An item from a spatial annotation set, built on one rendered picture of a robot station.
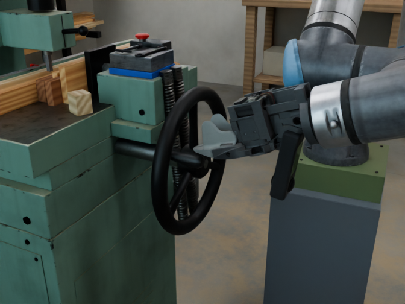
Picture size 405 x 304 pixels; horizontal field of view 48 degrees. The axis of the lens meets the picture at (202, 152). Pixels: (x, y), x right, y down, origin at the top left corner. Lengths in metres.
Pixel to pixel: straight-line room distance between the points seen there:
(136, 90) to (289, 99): 0.34
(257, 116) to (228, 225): 1.54
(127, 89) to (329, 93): 0.42
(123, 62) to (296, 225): 0.73
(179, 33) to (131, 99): 3.63
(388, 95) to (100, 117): 0.53
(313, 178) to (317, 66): 0.64
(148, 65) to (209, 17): 3.50
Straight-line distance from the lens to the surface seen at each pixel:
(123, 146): 0.94
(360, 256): 1.39
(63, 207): 0.87
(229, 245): 2.04
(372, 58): 0.73
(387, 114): 0.61
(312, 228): 1.37
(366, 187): 1.32
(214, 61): 4.42
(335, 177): 1.32
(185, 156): 0.75
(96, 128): 0.90
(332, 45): 0.75
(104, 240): 1.01
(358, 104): 0.61
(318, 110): 0.62
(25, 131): 0.84
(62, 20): 0.98
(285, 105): 0.66
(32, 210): 0.86
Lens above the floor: 1.19
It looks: 24 degrees down
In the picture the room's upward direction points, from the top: straight up
